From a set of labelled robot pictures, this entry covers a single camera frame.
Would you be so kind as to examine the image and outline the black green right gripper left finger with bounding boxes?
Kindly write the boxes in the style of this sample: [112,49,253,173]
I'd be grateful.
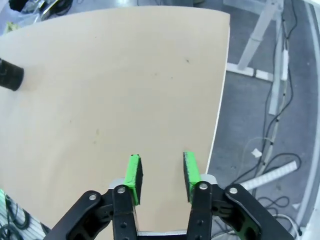
[45,154,144,240]

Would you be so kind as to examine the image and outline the grey floor cable duct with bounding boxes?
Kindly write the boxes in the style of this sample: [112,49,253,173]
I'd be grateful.
[268,37,283,116]

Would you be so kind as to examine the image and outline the white power strip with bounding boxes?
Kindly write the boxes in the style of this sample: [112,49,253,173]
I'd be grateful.
[280,48,290,81]

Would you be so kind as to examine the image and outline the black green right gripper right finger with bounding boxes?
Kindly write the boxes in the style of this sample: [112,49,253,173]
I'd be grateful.
[183,151,295,240]

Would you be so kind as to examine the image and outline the black cylindrical pen holder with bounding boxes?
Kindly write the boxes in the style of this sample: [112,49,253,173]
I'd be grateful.
[0,58,25,92]

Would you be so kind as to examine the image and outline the black cable bundle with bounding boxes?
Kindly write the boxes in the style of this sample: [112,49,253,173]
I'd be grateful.
[0,193,32,240]

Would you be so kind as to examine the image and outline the grey metal table leg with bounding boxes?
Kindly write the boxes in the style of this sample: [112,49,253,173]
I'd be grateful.
[223,0,285,78]

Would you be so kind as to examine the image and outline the white perforated cable strip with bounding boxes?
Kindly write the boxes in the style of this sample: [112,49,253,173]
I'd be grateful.
[240,160,298,192]

